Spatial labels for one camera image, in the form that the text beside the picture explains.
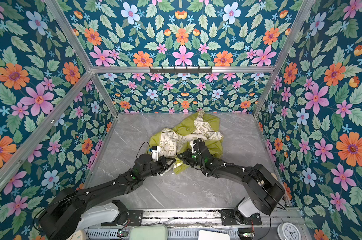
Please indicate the white box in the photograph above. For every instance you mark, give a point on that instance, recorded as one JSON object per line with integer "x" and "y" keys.
{"x": 209, "y": 235}

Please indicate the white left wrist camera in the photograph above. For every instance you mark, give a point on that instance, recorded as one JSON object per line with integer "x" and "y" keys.
{"x": 155, "y": 151}

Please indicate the aluminium front rail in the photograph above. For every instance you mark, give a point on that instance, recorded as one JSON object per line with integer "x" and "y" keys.
{"x": 216, "y": 218}

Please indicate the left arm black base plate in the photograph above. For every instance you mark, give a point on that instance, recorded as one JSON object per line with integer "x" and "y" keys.
{"x": 130, "y": 218}

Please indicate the aluminium frame post back right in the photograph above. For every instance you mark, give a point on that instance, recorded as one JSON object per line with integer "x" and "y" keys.
{"x": 301, "y": 17}

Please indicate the aluminium frame top back bar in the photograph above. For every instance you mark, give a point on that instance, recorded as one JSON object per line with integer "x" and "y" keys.
{"x": 246, "y": 69}

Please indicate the pale green box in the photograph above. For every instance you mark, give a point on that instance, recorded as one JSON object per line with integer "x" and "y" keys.
{"x": 155, "y": 232}

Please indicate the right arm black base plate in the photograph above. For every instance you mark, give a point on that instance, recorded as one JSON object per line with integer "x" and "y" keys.
{"x": 232, "y": 218}

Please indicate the aluminium frame post back left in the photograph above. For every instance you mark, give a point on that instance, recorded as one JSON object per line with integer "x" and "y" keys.
{"x": 89, "y": 73}

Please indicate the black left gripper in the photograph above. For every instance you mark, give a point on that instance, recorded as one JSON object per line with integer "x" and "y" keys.
{"x": 162, "y": 160}

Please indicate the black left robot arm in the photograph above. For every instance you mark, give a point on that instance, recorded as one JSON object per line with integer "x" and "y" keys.
{"x": 74, "y": 210}

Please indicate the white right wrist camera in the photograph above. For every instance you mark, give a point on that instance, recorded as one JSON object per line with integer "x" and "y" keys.
{"x": 195, "y": 146}

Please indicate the aluminium frame post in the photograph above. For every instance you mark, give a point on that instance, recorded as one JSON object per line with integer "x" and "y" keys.
{"x": 301, "y": 17}
{"x": 89, "y": 73}

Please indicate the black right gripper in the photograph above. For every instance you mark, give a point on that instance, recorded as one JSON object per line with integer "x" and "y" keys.
{"x": 186, "y": 158}

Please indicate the beige clock bottom left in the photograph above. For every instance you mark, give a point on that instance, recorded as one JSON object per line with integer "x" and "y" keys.
{"x": 78, "y": 235}

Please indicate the white clock bottom right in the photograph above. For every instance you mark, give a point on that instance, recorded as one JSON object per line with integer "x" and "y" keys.
{"x": 288, "y": 231}

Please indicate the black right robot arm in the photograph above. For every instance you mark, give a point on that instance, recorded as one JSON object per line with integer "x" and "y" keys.
{"x": 263, "y": 189}

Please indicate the black hook rail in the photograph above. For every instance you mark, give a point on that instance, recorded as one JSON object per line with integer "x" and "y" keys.
{"x": 179, "y": 70}

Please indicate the green jacket with printed lining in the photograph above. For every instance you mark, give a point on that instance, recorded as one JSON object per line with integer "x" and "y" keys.
{"x": 172, "y": 142}

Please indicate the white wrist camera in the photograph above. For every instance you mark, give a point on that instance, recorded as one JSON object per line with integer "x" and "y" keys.
{"x": 195, "y": 146}
{"x": 155, "y": 151}

